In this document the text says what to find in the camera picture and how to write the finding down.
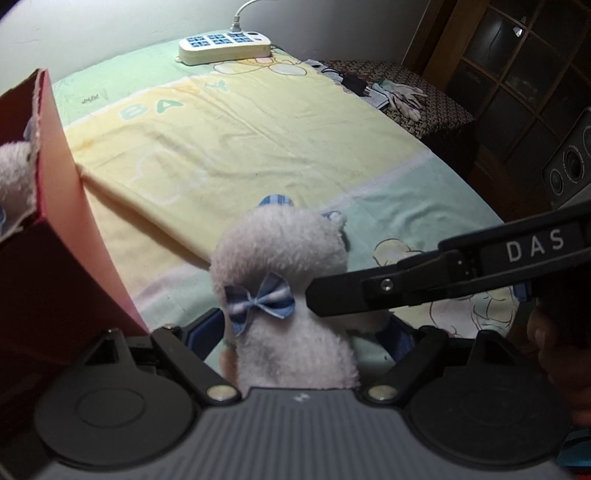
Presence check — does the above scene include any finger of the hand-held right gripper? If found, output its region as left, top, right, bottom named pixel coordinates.
left=305, top=231, right=483, bottom=318

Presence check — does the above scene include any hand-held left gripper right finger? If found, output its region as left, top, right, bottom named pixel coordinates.
left=365, top=316, right=539, bottom=407

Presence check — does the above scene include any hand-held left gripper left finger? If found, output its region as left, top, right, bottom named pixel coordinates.
left=69, top=308, right=242, bottom=407

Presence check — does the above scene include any pale pink plush bear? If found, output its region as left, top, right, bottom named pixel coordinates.
left=210, top=194, right=361, bottom=391

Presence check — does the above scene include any red cardboard box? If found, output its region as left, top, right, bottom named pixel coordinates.
left=0, top=68, right=152, bottom=402

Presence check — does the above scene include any white plush bear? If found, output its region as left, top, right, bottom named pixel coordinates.
left=0, top=115, right=41, bottom=236

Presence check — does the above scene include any person's right hand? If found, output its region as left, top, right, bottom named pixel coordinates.
left=526, top=305, right=591, bottom=425

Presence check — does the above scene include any grey speaker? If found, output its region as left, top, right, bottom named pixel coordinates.
left=541, top=108, right=591, bottom=208

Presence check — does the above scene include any brown patterned cloth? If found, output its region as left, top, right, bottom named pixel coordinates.
left=305, top=58, right=476, bottom=162

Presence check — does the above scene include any wooden cabinet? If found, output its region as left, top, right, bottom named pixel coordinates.
left=402, top=0, right=591, bottom=222

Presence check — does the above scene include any white work glove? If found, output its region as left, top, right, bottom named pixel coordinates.
left=392, top=95, right=423, bottom=121
left=382, top=79, right=428, bottom=100

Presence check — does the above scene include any cartoon printed bed sheet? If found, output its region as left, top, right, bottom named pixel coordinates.
left=46, top=39, right=520, bottom=384

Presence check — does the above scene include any stack of papers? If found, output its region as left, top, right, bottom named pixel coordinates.
left=314, top=65, right=393, bottom=110

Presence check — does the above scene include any white power strip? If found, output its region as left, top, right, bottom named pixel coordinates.
left=175, top=30, right=273, bottom=65

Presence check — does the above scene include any black charger with cable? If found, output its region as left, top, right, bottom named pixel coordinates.
left=339, top=71, right=372, bottom=99

